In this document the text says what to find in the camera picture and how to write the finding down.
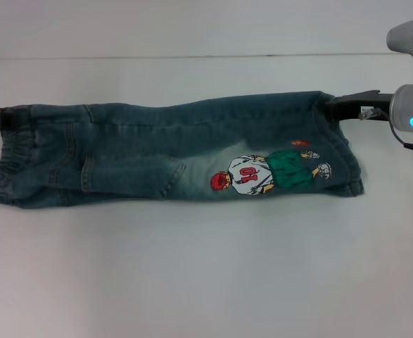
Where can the blue denim shorts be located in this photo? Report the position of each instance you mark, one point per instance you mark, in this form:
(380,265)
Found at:
(157,155)

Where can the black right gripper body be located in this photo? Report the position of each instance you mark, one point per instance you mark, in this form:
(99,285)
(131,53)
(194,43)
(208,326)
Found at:
(364,107)

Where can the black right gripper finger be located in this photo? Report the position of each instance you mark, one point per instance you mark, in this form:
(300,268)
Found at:
(331,109)

